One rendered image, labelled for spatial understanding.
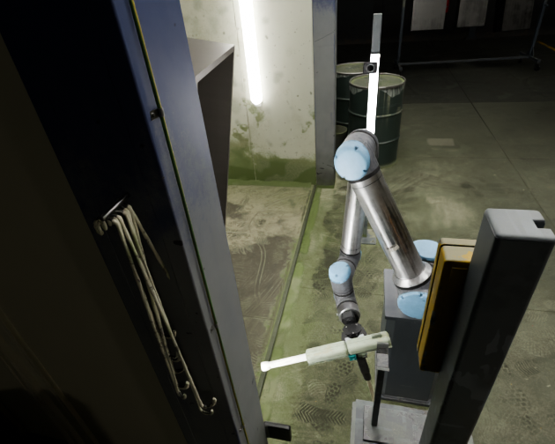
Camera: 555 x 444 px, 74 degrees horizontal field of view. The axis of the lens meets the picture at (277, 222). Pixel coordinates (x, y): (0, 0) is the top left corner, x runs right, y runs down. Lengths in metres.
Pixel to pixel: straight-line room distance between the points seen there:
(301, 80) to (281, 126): 0.47
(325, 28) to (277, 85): 0.61
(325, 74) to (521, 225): 3.04
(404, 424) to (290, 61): 2.90
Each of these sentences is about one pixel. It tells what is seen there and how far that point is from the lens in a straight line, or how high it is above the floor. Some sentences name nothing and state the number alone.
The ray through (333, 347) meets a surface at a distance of 1.42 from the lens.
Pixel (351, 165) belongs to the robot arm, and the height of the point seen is 1.36.
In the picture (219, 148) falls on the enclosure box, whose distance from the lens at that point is 2.05.
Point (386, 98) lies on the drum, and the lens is 3.98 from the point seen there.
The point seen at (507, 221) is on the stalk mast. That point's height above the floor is 1.64.
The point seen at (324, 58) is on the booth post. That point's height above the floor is 1.25.
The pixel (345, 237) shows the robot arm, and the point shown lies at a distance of 1.58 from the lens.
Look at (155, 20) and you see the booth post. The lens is 0.61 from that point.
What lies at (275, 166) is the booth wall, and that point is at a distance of 3.82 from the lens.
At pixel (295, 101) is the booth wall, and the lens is 3.53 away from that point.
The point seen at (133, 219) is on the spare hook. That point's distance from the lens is 0.62.
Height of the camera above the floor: 1.90
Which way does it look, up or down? 34 degrees down
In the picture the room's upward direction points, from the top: 6 degrees counter-clockwise
